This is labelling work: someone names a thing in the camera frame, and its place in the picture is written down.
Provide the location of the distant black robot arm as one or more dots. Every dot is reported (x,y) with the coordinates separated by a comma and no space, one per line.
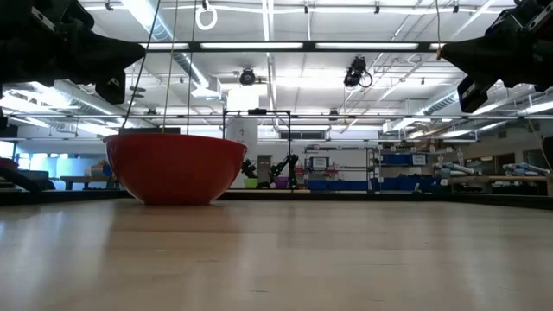
(287,164)

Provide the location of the distant green container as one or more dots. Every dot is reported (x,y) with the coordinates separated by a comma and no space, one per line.
(251,183)

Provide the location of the shelf rack with blue bins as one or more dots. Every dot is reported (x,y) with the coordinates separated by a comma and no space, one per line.
(345,185)

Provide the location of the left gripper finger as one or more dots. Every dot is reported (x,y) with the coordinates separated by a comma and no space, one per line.
(113,88)
(103,56)

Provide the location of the white pillar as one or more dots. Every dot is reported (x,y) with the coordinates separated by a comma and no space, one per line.
(244,134)

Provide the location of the distant purple container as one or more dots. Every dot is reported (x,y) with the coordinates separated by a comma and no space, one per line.
(281,182)

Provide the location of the round black ceiling camera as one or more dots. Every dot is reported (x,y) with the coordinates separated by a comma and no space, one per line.
(247,77)

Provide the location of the large red bowl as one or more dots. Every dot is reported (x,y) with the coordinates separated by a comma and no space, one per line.
(173,168)

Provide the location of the silver ventilation duct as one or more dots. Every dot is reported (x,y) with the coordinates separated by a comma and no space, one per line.
(190,69)

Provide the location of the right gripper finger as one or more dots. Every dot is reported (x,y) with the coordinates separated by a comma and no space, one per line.
(473,93)
(484,56)

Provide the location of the black overhead camera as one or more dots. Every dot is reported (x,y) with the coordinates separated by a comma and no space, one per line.
(355,71)

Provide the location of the wooden workbench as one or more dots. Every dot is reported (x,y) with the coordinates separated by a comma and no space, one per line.
(497,178)

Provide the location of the distant black frame station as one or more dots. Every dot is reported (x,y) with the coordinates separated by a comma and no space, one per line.
(257,112)

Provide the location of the grey roll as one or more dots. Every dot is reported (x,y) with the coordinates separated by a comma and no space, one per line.
(455,168)
(525,168)

